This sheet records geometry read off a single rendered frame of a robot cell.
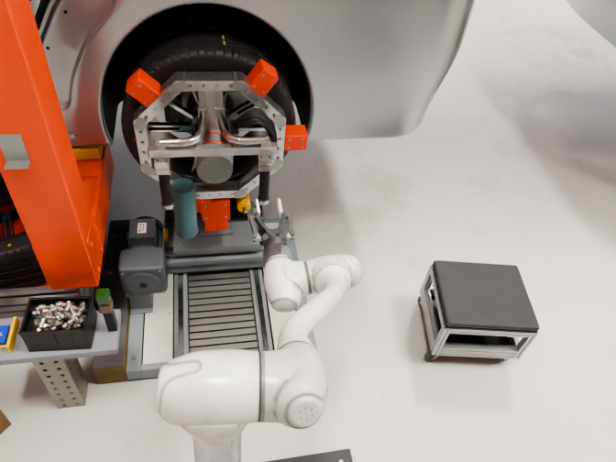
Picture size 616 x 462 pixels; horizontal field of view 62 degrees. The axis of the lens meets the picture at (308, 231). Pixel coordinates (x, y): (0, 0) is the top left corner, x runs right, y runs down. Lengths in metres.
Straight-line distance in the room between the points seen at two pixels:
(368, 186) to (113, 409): 1.87
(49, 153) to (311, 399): 1.00
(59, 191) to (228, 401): 0.93
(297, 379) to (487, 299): 1.49
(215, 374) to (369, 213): 2.17
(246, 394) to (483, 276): 1.63
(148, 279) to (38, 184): 0.70
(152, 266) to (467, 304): 1.31
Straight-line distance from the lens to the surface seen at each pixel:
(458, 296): 2.31
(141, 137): 1.97
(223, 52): 1.89
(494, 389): 2.53
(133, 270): 2.17
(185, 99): 2.18
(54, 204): 1.71
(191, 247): 2.46
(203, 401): 0.98
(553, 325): 2.88
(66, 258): 1.88
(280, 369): 0.99
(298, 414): 0.97
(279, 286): 1.48
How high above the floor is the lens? 2.05
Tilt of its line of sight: 46 degrees down
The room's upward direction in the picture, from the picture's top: 8 degrees clockwise
